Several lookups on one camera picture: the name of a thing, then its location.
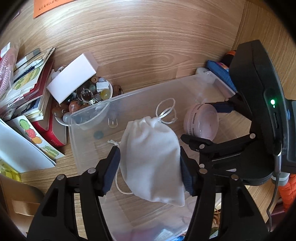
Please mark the white drawstring pouch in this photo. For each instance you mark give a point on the white drawstring pouch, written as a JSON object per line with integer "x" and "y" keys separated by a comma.
{"x": 150, "y": 156}

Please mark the orange paper note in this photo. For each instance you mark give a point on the orange paper note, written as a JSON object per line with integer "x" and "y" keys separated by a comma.
{"x": 42, "y": 6}

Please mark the blue patchwork pouch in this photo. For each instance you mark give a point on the blue patchwork pouch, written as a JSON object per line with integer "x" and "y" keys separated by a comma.
{"x": 221, "y": 71}

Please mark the black orange zipper case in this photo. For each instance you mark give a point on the black orange zipper case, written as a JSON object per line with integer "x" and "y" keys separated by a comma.
{"x": 228, "y": 57}

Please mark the brown ceramic mug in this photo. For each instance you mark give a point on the brown ceramic mug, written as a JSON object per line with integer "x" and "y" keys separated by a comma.
{"x": 20, "y": 201}

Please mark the pink mesh bag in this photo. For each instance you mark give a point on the pink mesh bag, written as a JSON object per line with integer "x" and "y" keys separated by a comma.
{"x": 7, "y": 66}

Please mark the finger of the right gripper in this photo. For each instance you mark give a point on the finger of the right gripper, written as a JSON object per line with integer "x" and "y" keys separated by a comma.
{"x": 231, "y": 104}
{"x": 221, "y": 150}

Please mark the white rectangular box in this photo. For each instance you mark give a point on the white rectangular box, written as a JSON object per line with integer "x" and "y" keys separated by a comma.
{"x": 74, "y": 75}

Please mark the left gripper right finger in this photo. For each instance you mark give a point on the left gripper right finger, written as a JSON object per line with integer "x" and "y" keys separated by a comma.
{"x": 240, "y": 217}

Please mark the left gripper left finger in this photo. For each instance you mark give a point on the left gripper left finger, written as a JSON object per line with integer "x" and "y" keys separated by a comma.
{"x": 55, "y": 218}

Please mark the clear plastic storage box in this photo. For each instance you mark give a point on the clear plastic storage box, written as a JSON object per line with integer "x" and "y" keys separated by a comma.
{"x": 147, "y": 201}

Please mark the pink round case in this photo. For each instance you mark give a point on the pink round case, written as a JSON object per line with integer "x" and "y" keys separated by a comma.
{"x": 201, "y": 120}

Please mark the white bowl of beads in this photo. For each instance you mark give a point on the white bowl of beads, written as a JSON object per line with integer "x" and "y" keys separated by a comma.
{"x": 92, "y": 91}

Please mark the white paper folder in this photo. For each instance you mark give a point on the white paper folder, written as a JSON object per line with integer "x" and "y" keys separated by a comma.
{"x": 21, "y": 154}

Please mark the fruit sticker sheet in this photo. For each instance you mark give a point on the fruit sticker sheet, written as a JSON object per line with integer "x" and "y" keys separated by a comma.
{"x": 24, "y": 127}

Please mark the red book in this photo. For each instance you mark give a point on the red book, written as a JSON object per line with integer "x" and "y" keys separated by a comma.
{"x": 40, "y": 115}

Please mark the stack of booklets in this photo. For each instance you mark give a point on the stack of booklets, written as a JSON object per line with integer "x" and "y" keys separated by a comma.
{"x": 25, "y": 83}

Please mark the person hand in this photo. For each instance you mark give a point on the person hand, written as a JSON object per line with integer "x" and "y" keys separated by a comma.
{"x": 288, "y": 192}

